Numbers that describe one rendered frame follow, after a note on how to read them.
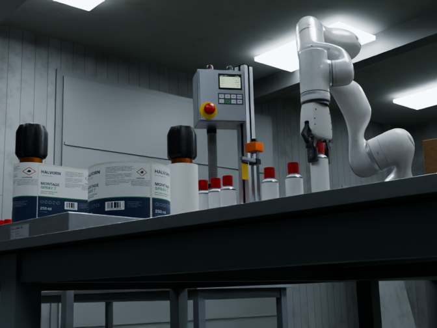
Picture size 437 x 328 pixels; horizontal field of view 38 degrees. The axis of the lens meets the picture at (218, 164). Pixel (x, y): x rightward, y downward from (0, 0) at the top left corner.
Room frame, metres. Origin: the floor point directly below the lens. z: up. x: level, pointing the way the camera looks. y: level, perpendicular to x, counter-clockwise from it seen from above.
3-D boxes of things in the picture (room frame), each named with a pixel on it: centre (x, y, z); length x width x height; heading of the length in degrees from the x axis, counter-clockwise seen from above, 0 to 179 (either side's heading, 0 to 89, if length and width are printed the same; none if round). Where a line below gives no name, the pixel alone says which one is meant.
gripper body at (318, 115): (1.75, -0.28, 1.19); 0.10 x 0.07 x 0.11; 138
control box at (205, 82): (2.12, -0.01, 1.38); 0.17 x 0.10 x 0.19; 102
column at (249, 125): (2.12, -0.10, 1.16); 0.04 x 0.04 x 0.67; 47
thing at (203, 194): (2.05, 0.05, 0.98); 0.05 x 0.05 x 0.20
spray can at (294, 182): (1.81, -0.22, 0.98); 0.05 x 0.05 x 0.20
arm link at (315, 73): (1.75, -0.29, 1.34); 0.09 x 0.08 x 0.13; 83
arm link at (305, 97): (1.75, -0.29, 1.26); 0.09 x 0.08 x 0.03; 138
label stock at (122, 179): (1.54, 0.22, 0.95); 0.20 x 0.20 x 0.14
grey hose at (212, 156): (2.17, 0.02, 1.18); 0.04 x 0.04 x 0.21
